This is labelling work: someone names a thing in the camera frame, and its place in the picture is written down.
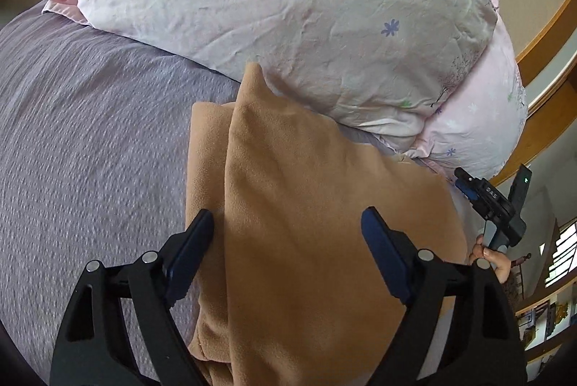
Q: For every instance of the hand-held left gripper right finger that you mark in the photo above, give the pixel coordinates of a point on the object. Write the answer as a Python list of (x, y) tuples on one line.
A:
[(386, 253)]

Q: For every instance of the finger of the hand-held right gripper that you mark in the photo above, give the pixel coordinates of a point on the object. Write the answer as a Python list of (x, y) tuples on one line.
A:
[(465, 184)]

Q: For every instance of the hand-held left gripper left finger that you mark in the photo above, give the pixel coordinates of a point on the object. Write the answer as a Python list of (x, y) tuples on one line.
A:
[(191, 251)]

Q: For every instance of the tan fleece garment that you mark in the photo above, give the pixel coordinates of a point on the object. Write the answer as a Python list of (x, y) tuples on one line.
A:
[(297, 233)]

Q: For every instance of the person's right hand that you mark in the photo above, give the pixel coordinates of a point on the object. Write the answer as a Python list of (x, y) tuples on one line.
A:
[(493, 262)]

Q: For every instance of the window with blinds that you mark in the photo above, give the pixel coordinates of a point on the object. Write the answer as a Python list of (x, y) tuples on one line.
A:
[(561, 251)]

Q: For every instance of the pink floral pillow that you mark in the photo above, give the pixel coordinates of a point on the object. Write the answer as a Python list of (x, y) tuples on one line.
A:
[(473, 111)]

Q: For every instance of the wooden shelf with items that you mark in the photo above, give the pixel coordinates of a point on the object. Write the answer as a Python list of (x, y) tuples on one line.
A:
[(545, 318)]

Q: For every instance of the purple textured bedspread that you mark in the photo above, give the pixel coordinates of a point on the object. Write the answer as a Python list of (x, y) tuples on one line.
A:
[(99, 151)]

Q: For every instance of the white floral pillow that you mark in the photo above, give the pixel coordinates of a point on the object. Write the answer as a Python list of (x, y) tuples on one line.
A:
[(288, 16)]

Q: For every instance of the wooden bed frame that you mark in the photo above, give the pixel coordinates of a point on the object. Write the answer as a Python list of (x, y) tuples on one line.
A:
[(536, 66)]

